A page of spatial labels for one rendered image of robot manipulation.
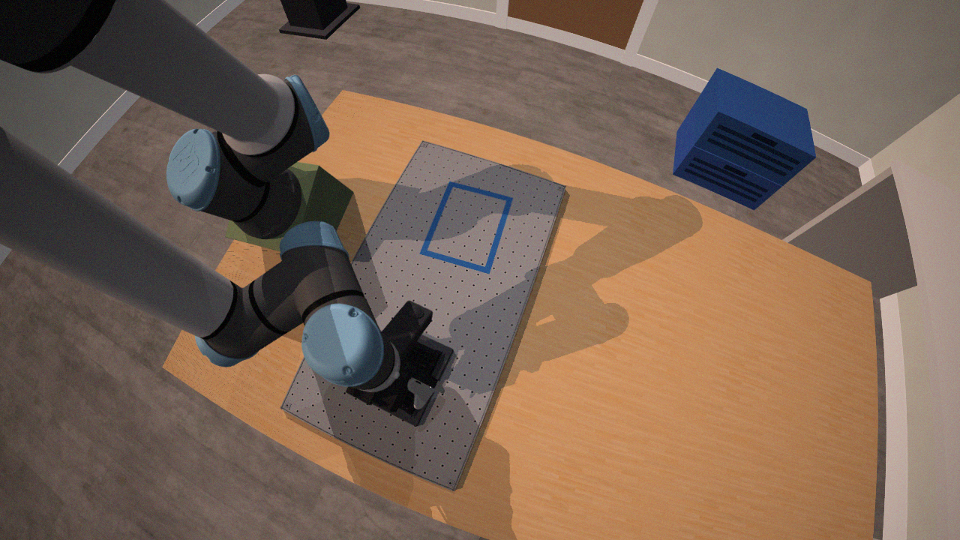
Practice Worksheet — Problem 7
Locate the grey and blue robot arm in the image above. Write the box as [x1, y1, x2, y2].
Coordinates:
[0, 0, 433, 392]

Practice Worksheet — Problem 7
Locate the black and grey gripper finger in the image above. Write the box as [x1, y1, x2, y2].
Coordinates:
[407, 367, 445, 410]

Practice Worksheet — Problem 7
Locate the blue tape outline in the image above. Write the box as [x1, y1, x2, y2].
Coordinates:
[420, 181, 513, 274]

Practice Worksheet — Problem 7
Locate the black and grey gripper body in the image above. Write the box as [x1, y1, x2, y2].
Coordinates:
[346, 357, 417, 413]

